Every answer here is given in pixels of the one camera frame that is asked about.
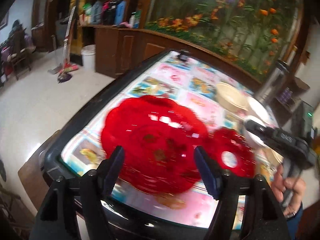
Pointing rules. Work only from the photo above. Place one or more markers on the large beige plastic bowl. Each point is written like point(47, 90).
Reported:
point(230, 98)

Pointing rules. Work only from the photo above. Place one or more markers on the stainless steel thermos jug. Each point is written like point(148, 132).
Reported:
point(273, 83)

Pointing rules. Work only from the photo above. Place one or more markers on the white foam bowl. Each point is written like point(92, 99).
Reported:
point(255, 108)

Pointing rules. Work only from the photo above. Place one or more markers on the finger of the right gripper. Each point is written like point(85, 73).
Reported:
point(266, 134)

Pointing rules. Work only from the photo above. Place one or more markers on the large red glass plate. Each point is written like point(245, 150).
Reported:
point(159, 137)

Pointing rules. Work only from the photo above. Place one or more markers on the wooden sideboard cabinet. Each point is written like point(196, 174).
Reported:
point(118, 50)

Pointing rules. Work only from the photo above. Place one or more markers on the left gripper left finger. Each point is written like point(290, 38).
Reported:
point(56, 218)

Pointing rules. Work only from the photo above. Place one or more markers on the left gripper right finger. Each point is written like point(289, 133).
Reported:
point(263, 217)

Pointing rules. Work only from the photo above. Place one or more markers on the white plastic bucket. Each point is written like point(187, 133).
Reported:
point(88, 57)

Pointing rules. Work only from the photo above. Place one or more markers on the small red glass plate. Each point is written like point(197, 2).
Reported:
point(231, 151)

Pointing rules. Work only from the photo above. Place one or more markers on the purple bottles on shelf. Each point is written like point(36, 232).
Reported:
point(285, 96)

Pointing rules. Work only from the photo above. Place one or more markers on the person's right hand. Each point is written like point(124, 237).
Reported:
point(295, 186)

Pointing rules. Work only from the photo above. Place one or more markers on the colourful patterned tablecloth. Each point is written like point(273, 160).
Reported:
point(191, 84)

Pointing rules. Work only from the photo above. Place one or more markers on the flower mural panel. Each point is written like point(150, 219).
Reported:
point(252, 34)

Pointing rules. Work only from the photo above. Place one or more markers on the blue plastic bottle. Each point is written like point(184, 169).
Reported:
point(120, 9)

